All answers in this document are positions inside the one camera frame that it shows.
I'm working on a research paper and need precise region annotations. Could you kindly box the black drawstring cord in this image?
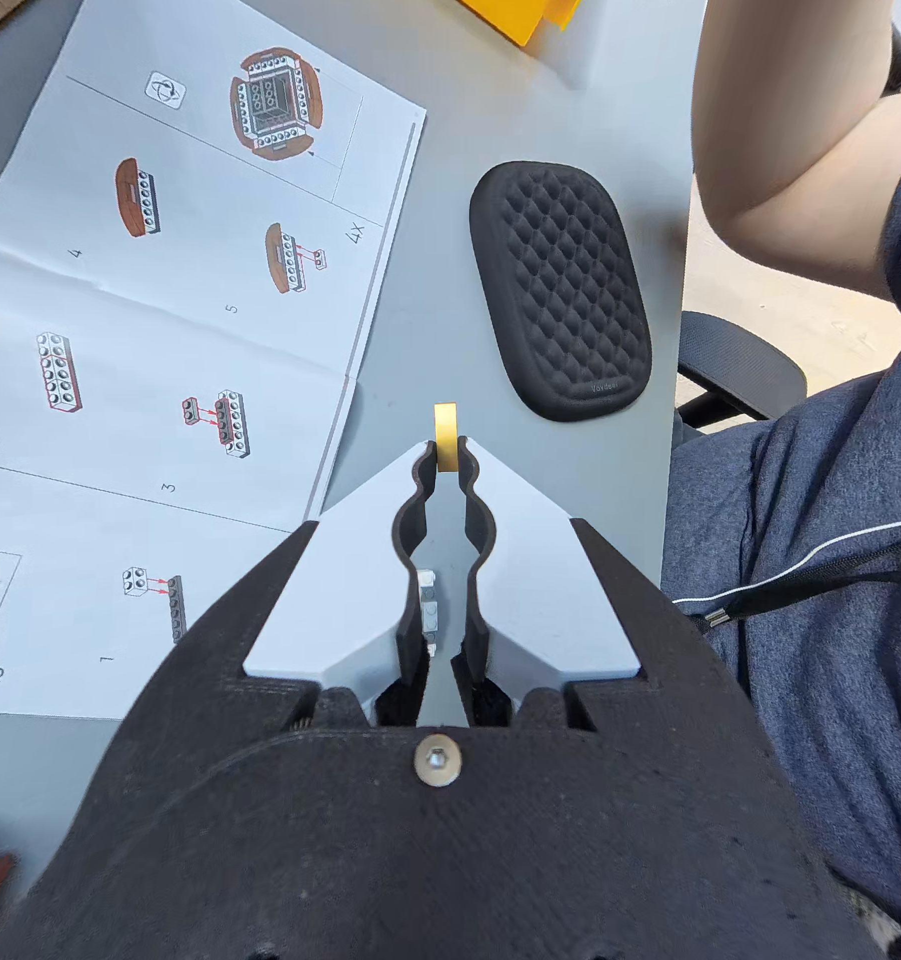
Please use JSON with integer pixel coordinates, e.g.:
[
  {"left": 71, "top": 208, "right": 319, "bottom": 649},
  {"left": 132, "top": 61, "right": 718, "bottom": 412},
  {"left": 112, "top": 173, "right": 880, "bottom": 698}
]
[{"left": 690, "top": 546, "right": 901, "bottom": 628}]

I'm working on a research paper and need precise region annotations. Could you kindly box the black office chair armrest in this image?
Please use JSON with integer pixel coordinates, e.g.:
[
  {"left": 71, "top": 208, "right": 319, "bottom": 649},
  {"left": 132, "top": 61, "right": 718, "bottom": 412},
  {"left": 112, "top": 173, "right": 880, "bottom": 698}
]
[{"left": 675, "top": 310, "right": 809, "bottom": 429}]

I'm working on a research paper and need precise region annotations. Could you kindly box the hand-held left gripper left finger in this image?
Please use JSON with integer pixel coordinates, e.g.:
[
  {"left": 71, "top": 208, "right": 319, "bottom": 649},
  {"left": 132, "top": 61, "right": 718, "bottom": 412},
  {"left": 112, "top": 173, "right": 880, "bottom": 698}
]
[{"left": 242, "top": 439, "right": 437, "bottom": 726}]

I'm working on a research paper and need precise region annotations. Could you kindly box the yellow plastic bin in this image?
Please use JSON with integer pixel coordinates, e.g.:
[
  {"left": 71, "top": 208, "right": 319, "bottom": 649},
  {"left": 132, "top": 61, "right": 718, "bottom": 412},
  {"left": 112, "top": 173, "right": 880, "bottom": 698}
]
[{"left": 458, "top": 0, "right": 581, "bottom": 48}]

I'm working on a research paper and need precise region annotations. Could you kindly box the gold lego piece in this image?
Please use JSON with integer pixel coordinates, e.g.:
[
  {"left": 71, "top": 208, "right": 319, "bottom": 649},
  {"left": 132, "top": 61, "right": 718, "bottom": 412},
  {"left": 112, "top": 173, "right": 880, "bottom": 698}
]
[{"left": 434, "top": 402, "right": 459, "bottom": 474}]

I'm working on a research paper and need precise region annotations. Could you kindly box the black quilted wrist rest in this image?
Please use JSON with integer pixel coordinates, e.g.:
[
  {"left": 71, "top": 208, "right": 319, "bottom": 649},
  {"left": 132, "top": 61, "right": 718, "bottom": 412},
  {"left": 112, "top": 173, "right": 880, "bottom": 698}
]
[{"left": 469, "top": 159, "right": 653, "bottom": 423}]

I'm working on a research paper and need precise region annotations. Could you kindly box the lego instruction booklet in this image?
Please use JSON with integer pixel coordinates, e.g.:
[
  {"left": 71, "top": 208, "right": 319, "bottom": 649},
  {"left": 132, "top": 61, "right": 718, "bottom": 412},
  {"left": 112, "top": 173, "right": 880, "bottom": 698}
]
[{"left": 0, "top": 0, "right": 428, "bottom": 721}]

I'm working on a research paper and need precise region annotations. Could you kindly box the person's right forearm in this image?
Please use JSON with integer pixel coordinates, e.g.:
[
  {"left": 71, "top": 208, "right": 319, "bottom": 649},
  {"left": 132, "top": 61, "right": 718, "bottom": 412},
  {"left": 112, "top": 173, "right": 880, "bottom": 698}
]
[{"left": 690, "top": 0, "right": 901, "bottom": 303}]

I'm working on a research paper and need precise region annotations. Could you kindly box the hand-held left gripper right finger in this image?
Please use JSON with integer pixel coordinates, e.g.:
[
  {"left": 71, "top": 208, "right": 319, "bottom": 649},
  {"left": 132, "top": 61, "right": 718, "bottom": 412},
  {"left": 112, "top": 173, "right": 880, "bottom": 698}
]
[{"left": 450, "top": 435, "right": 642, "bottom": 726}]

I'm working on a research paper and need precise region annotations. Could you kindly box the white lego brick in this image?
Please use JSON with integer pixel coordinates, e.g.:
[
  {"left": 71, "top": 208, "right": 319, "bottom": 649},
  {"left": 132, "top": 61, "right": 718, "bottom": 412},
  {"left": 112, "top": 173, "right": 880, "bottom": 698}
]
[{"left": 417, "top": 568, "right": 441, "bottom": 655}]

